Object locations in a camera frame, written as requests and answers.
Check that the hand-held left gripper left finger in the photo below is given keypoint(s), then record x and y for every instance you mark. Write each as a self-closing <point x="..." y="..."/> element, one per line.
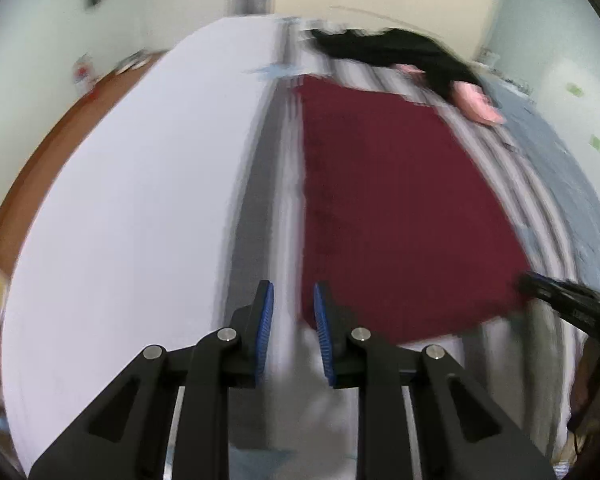
<point x="262" y="325"/>

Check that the grey-blue quilt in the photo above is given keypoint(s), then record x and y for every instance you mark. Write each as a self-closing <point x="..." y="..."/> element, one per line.
<point x="560" y="170"/>

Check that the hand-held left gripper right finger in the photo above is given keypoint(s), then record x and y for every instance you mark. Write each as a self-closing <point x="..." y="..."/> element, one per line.
<point x="324" y="330"/>

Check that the white blanket with grey stripes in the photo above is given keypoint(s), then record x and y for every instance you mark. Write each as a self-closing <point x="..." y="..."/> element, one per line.
<point x="140" y="220"/>

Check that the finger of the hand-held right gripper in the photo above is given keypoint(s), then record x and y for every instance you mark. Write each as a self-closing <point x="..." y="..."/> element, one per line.
<point x="565" y="297"/>

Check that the maroon cloth garment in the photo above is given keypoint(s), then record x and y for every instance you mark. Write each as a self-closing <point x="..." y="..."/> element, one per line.
<point x="395" y="200"/>

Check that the black garment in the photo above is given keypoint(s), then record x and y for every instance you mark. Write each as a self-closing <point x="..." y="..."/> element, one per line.
<point x="405" y="52"/>

